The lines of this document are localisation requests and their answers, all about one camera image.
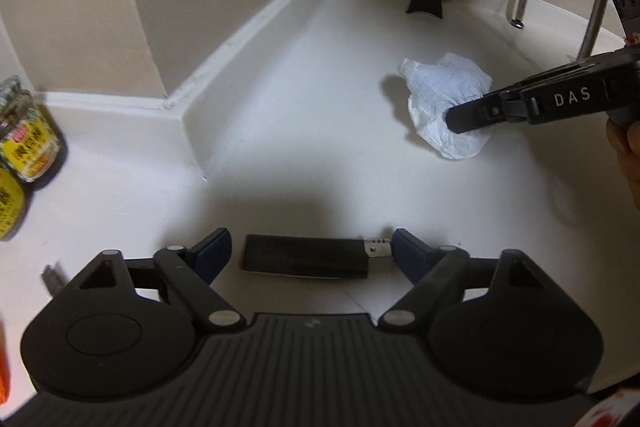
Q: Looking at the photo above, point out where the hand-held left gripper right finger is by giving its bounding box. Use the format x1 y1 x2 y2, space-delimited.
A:
378 228 554 331

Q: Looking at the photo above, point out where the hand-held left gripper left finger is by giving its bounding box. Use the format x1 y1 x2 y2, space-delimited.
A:
62 228 247 333

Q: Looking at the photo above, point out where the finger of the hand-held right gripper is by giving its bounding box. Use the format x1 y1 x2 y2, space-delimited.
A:
444 89 539 136
483 60 589 96

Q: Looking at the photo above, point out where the large white paper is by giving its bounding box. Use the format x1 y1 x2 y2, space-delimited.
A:
397 51 494 162

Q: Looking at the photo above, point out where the person's right hand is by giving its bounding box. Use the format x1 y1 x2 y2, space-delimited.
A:
605 117 640 208

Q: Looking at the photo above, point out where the small grey object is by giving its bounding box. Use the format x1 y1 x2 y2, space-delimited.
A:
41 262 65 294

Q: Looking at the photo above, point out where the glass sauce jar yellow label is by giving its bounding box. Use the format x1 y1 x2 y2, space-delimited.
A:
0 166 27 242

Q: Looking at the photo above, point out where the glass jar checkered lid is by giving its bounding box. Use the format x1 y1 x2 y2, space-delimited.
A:
0 75 67 184

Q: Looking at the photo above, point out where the red white patterned clothing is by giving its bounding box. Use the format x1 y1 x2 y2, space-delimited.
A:
589 386 640 427

